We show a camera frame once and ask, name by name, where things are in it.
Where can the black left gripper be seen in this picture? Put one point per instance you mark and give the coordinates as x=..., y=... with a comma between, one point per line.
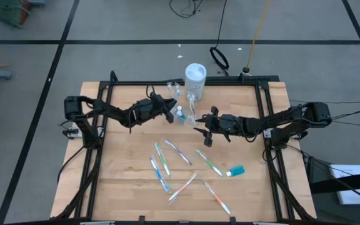
x=150, y=109

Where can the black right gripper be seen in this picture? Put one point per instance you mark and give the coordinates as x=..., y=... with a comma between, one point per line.
x=223, y=124

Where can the blue mouthwash bottle white cap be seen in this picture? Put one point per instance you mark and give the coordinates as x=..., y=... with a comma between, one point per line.
x=182, y=116
x=237, y=171
x=179, y=108

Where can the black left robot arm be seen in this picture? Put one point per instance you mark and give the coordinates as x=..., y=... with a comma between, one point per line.
x=111, y=111

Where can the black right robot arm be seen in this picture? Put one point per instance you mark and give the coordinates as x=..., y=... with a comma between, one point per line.
x=277, y=118

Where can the clear plastic organizer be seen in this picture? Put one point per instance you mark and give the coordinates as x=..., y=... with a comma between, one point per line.
x=186, y=122

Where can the white wipes canister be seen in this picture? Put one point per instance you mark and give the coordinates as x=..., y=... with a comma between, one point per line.
x=195, y=79

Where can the white pink toothbrush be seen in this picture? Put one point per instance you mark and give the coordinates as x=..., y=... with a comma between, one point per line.
x=182, y=187

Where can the black bar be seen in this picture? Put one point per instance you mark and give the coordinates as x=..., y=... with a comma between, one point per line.
x=339, y=183

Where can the white booklet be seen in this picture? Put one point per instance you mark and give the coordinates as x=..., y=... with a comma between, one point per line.
x=356, y=197

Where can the green and orange bundle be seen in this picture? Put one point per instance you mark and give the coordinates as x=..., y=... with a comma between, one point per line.
x=9, y=11

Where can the black aluminium table frame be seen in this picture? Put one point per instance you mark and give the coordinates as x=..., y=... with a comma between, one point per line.
x=130, y=83

